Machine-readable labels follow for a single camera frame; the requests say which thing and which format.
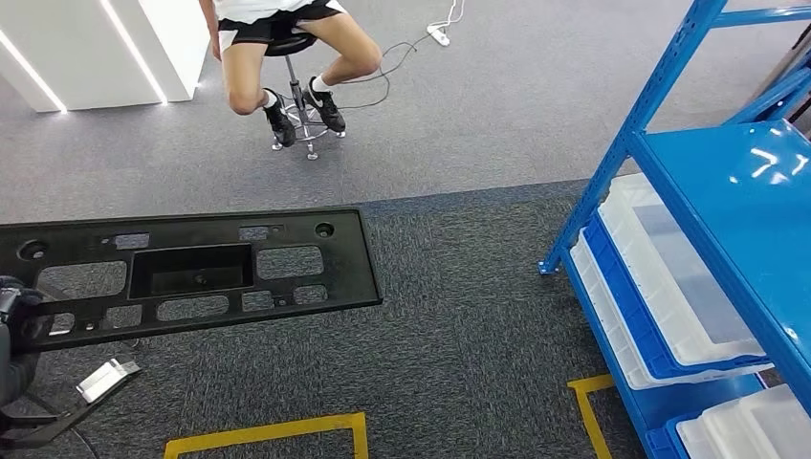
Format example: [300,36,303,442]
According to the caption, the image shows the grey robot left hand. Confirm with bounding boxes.
[0,275,55,408]

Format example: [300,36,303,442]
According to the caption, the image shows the black plastic frame part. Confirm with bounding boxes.
[0,208,384,356]

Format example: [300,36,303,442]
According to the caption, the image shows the large blue metal shelf rack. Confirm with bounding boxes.
[537,0,811,459]

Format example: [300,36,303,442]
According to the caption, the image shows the white lit display pillar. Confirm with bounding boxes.
[0,0,211,116]

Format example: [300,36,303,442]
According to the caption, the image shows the person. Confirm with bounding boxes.
[199,0,384,148]

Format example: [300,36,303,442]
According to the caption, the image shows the black chrome swivel stool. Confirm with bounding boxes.
[264,32,348,162]

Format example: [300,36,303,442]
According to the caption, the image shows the black floor cable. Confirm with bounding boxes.
[336,32,438,112]

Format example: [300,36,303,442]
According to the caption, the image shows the white power cable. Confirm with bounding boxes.
[437,0,467,30]

